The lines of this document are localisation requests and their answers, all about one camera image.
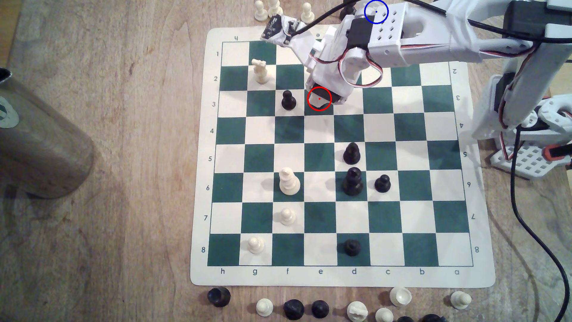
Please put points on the white chess rook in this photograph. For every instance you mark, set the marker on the white chess rook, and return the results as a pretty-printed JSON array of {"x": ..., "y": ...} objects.
[{"x": 400, "y": 296}]

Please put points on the black chess rook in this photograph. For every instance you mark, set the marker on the black chess rook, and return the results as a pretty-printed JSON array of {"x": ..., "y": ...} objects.
[{"x": 219, "y": 296}]

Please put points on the white chess pawn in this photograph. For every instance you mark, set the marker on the white chess pawn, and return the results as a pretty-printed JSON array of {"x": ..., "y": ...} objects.
[
  {"x": 307, "y": 13},
  {"x": 255, "y": 245},
  {"x": 287, "y": 217},
  {"x": 260, "y": 12},
  {"x": 264, "y": 307},
  {"x": 460, "y": 299}
]

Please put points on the tall black chess piece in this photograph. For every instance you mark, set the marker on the tall black chess piece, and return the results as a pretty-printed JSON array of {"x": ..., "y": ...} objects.
[
  {"x": 352, "y": 182},
  {"x": 345, "y": 13}
]

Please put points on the tall white chess piece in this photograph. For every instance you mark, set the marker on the tall white chess piece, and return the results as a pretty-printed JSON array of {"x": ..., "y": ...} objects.
[{"x": 289, "y": 182}]

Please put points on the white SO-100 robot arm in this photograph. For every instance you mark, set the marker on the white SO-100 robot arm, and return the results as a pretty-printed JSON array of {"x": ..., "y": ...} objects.
[{"x": 429, "y": 40}]

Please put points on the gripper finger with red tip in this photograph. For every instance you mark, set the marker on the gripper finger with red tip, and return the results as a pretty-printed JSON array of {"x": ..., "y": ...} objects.
[{"x": 322, "y": 103}]

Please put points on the orange black clamp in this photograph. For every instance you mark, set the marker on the orange black clamp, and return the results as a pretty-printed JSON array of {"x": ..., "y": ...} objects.
[{"x": 556, "y": 152}]

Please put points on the white chess knight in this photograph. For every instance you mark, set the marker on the white chess knight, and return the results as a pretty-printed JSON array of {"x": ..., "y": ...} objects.
[
  {"x": 357, "y": 311},
  {"x": 260, "y": 71}
]

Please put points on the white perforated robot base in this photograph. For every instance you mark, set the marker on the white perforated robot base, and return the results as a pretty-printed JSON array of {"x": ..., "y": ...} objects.
[{"x": 527, "y": 163}]

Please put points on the green white chess mat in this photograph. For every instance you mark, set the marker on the green white chess mat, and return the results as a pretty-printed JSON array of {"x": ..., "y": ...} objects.
[{"x": 313, "y": 188}]

